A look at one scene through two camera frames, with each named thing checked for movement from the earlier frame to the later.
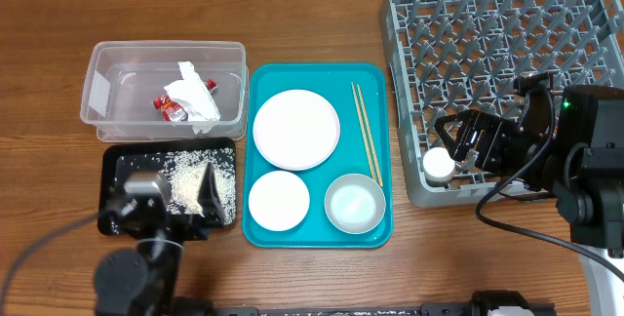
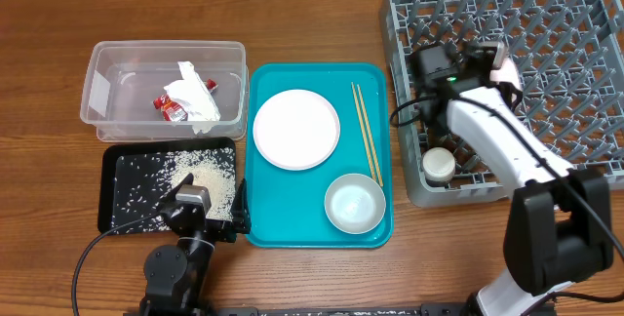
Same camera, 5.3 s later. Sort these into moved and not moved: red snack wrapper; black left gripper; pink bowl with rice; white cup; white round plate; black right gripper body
Moved: black right gripper body; black left gripper; pink bowl with rice
Not moved: red snack wrapper; white round plate; white cup
